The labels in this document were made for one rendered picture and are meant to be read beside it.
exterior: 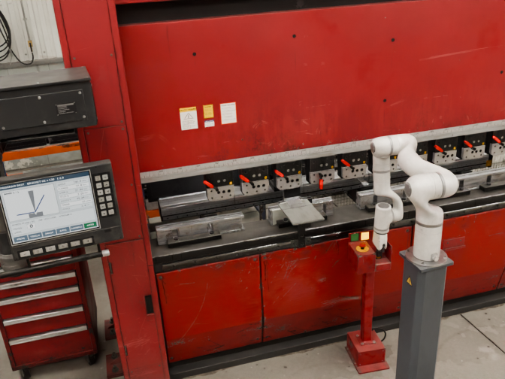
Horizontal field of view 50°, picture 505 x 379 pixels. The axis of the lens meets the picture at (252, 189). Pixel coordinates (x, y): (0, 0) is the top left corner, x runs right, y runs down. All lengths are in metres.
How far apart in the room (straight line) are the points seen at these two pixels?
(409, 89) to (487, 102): 0.55
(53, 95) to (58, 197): 0.41
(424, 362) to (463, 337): 0.95
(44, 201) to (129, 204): 0.53
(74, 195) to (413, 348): 1.76
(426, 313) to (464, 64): 1.46
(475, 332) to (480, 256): 0.49
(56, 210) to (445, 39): 2.22
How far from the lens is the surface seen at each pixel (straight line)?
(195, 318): 3.27
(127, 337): 3.14
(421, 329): 2.83
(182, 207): 3.32
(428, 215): 2.54
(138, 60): 2.75
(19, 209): 2.36
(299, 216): 3.03
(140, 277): 2.94
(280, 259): 3.19
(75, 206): 2.36
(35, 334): 3.57
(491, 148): 3.71
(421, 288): 2.69
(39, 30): 6.85
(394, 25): 3.13
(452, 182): 2.53
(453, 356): 3.74
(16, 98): 2.24
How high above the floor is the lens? 2.38
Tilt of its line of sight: 24 degrees down
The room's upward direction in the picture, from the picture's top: 3 degrees counter-clockwise
